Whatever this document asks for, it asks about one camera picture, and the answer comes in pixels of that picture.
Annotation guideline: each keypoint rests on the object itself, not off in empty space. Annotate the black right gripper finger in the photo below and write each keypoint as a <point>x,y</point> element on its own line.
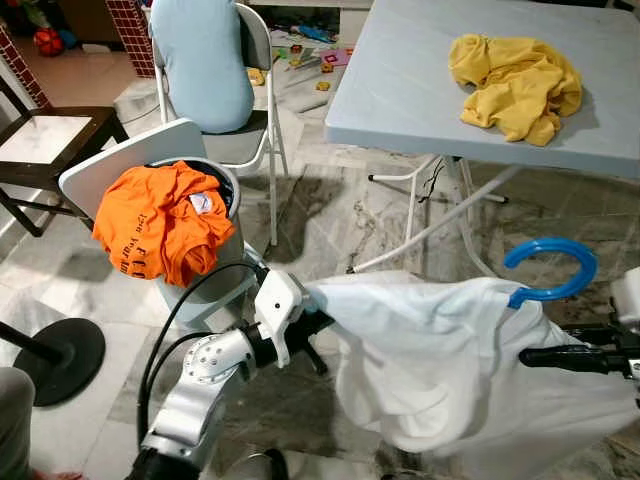
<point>565,360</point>

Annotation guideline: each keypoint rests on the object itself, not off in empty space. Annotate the blue plastic clothes hanger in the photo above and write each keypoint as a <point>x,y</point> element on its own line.
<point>548,244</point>

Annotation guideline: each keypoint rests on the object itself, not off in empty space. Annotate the white garment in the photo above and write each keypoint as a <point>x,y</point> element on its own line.
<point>430,360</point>

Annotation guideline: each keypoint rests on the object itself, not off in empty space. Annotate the orange garment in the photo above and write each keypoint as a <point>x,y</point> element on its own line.
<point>150,230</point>

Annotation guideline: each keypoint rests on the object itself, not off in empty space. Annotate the robot left leg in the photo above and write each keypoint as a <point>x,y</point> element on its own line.
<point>255,465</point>

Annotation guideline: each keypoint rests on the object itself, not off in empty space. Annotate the grey metal folding chair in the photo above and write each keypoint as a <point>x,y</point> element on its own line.
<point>250,140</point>

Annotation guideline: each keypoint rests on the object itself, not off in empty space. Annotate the black round stand base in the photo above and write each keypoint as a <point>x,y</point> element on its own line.
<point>70,360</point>

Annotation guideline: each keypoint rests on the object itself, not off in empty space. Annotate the grey bin with white lid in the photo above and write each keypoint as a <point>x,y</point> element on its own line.
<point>120,160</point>

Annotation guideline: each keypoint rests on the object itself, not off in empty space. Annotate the yellow garment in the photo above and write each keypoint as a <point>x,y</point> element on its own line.
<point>515,90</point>

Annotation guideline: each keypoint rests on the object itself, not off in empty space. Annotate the person leg grey trousers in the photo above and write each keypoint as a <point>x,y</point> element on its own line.
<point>12,430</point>

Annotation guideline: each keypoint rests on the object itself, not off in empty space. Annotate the dark wooden side table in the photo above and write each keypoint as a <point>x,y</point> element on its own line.
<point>45,140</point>

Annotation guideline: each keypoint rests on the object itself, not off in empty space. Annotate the red brick pattern panel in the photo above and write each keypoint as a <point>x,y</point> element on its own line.
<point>25,70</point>
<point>130,40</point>

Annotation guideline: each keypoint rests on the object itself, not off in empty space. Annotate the red toy ball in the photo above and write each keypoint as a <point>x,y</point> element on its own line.
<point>50,42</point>

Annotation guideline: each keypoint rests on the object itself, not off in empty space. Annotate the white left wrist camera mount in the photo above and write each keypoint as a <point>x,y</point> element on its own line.
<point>280,305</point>

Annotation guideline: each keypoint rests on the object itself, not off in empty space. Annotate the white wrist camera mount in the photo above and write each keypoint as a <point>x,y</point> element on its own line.
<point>628,295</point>
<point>280,305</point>

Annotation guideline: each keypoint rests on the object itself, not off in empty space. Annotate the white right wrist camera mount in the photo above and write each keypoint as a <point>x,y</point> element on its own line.
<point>628,295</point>

